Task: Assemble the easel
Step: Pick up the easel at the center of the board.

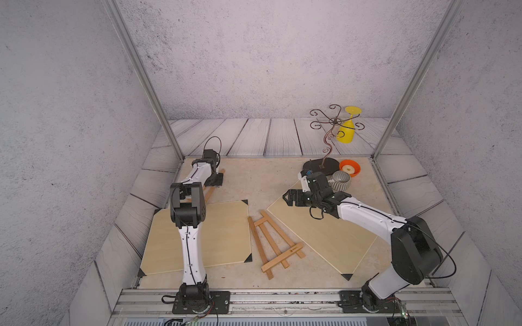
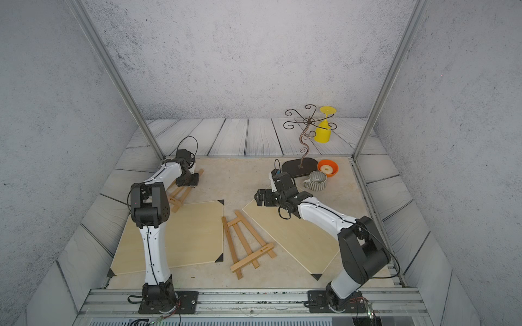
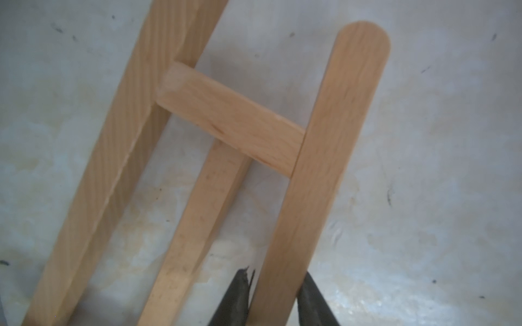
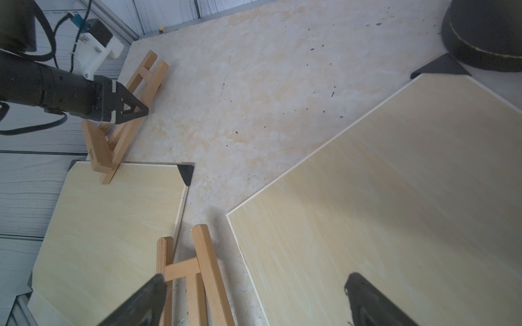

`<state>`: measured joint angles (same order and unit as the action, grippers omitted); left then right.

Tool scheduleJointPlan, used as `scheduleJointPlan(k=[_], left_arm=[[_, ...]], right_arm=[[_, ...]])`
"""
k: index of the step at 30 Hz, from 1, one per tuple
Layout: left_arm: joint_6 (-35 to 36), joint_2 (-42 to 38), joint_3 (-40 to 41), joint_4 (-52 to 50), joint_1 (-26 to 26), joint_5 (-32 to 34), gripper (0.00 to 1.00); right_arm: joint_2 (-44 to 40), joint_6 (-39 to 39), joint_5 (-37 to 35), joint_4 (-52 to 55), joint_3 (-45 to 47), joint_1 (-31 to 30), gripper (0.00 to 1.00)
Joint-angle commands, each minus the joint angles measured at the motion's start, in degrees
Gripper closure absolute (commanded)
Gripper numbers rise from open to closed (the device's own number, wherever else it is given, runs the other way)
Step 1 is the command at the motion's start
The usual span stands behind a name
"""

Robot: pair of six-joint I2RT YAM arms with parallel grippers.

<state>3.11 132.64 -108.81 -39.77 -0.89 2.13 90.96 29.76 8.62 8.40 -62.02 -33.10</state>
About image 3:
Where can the small wooden easel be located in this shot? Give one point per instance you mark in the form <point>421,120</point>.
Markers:
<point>160,80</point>

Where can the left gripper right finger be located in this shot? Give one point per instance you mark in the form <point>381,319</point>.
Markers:
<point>312,307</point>

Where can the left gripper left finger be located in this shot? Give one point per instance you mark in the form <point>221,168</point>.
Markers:
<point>233,308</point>

